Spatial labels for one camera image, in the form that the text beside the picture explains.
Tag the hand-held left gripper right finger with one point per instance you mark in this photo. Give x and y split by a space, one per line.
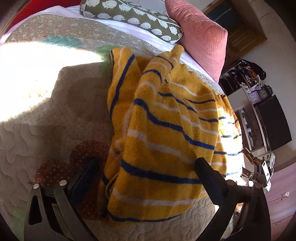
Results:
209 178

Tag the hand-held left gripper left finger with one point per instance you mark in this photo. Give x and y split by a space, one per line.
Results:
85 178

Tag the yellow striped knit sweater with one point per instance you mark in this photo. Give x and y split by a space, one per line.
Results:
166 129

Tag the rack of dark clothes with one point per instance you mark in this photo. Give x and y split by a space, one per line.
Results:
245 71

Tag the red dotted heart patch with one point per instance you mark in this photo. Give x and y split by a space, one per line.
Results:
57 169

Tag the wooden drawer cabinet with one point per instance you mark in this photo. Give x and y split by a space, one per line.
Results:
282 204

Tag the black television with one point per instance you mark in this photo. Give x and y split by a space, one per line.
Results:
275 122

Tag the square pale table clock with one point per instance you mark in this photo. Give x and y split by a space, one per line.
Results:
254 97

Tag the white television cabinet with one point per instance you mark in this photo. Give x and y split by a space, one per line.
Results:
240 99

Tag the dark round table clock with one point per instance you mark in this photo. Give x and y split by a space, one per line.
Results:
264 93

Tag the quilted patchwork bedspread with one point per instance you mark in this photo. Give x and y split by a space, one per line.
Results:
46 104

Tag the brown wooden door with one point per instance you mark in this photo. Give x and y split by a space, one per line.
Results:
240 30

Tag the pink ribbed pillow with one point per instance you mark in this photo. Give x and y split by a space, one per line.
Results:
198 34

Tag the grey hedgehog print pillow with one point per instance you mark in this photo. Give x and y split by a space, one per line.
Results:
129 16

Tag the red cushion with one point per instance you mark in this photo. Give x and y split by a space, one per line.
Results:
30 9

